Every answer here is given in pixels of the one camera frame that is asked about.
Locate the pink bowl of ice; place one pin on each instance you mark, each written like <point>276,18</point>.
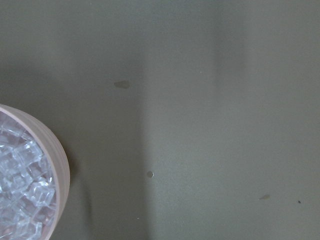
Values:
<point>34,177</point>

